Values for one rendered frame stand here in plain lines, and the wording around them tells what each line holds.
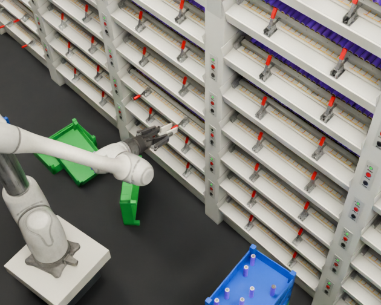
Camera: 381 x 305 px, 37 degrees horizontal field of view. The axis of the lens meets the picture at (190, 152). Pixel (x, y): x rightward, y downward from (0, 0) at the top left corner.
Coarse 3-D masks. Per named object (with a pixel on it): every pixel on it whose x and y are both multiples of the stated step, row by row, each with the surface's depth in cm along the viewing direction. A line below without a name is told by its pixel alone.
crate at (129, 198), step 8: (128, 184) 286; (128, 192) 283; (136, 192) 307; (120, 200) 280; (128, 200) 280; (136, 200) 303; (120, 208) 283; (128, 208) 282; (136, 208) 300; (128, 216) 288; (128, 224) 293; (136, 224) 293
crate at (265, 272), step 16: (256, 256) 226; (240, 272) 223; (256, 272) 223; (272, 272) 222; (288, 272) 217; (224, 288) 219; (240, 288) 219; (256, 288) 218; (288, 288) 217; (208, 304) 208; (224, 304) 214; (256, 304) 214; (272, 304) 214
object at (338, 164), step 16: (240, 80) 220; (224, 96) 222; (240, 96) 220; (256, 96) 218; (272, 96) 214; (240, 112) 221; (256, 112) 215; (272, 112) 212; (288, 112) 209; (272, 128) 210; (288, 128) 209; (304, 128) 206; (288, 144) 206; (304, 144) 204; (320, 144) 197; (336, 144) 199; (320, 160) 200; (336, 160) 198; (352, 160) 195; (336, 176) 196; (352, 176) 195
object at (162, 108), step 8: (128, 64) 283; (120, 72) 282; (128, 72) 285; (128, 80) 283; (136, 88) 280; (144, 88) 279; (160, 88) 277; (144, 96) 277; (152, 96) 276; (152, 104) 274; (160, 104) 272; (168, 104) 271; (160, 112) 273; (168, 112) 269; (176, 112) 268; (176, 120) 266; (200, 120) 263; (184, 128) 263; (192, 128) 262; (192, 136) 260; (200, 136) 259; (200, 144) 260
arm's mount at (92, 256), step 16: (64, 224) 265; (80, 240) 259; (16, 256) 255; (80, 256) 254; (96, 256) 253; (16, 272) 250; (32, 272) 249; (64, 272) 249; (80, 272) 248; (96, 272) 255; (32, 288) 245; (48, 288) 244; (64, 288) 244; (80, 288) 249; (64, 304) 244
